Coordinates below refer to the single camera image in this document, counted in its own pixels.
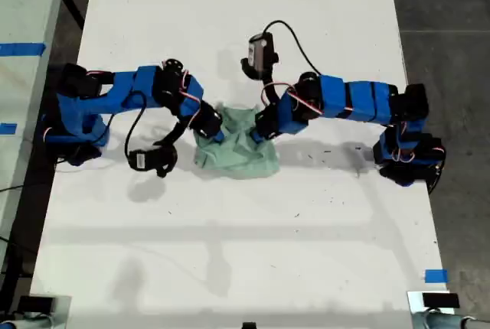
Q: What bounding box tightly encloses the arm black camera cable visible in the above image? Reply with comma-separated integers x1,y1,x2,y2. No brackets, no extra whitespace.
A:
124,90,149,154
263,18,321,77

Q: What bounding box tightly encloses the long blue tape strip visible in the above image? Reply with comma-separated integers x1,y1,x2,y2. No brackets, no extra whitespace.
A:
0,42,47,57

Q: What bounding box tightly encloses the black arm base cable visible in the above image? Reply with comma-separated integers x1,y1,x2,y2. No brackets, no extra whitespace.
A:
426,160,447,195

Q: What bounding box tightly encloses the small black box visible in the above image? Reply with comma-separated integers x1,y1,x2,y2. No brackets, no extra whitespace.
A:
18,295,54,313
422,292,460,309

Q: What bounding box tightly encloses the square blue tape patch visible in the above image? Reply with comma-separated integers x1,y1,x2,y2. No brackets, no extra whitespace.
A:
424,269,449,284

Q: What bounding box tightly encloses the pale grey tube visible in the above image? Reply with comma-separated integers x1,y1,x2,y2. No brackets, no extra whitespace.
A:
0,314,54,329
411,310,478,329

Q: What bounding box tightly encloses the pale green T-shirt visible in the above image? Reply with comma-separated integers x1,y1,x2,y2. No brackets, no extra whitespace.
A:
192,102,281,180

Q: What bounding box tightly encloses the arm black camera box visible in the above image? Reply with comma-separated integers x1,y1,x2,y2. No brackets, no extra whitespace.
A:
240,32,279,82
126,144,179,179

